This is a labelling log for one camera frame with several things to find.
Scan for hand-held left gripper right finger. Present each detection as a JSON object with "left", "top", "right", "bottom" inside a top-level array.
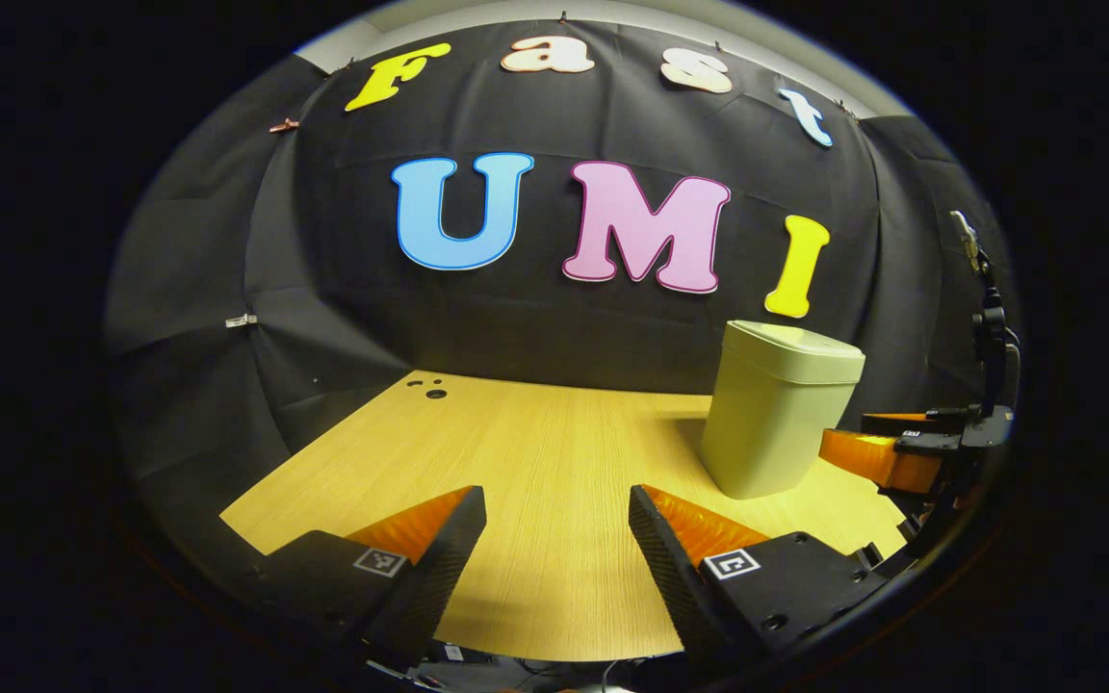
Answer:
[{"left": 629, "top": 485, "right": 888, "bottom": 670}]

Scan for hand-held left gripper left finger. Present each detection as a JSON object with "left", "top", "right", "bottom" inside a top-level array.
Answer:
[{"left": 246, "top": 486, "right": 488, "bottom": 675}]

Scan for green desktop garbage bin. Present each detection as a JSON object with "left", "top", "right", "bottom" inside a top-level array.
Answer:
[{"left": 699, "top": 320, "right": 866, "bottom": 500}]

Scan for wooden desktop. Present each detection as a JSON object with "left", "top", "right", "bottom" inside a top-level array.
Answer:
[{"left": 219, "top": 371, "right": 907, "bottom": 665}]

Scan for black backdrop cloth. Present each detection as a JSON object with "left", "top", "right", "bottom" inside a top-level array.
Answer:
[{"left": 102, "top": 19, "right": 1022, "bottom": 540}]

